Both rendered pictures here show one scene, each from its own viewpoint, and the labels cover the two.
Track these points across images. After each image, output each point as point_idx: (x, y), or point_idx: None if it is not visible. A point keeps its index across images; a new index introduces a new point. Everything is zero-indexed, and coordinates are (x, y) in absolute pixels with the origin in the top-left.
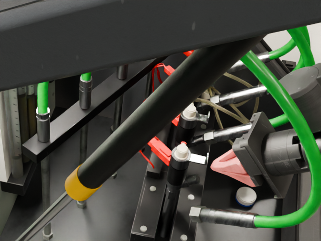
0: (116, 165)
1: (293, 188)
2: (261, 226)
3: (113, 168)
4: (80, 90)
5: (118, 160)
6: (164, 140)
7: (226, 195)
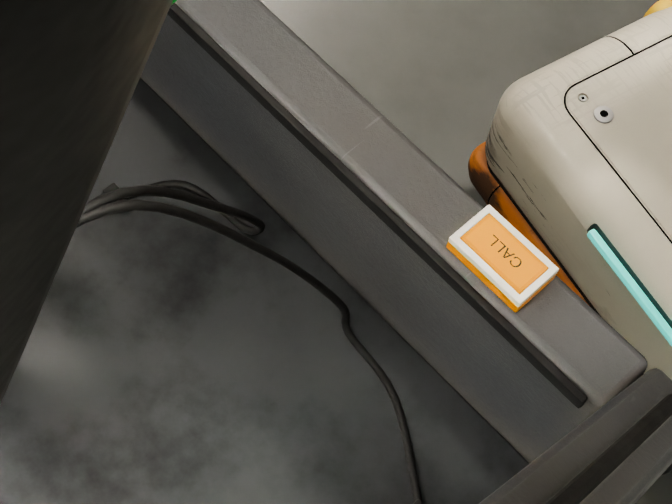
0: (79, 191)
1: None
2: (174, 0)
3: (37, 308)
4: None
5: (103, 45)
6: None
7: None
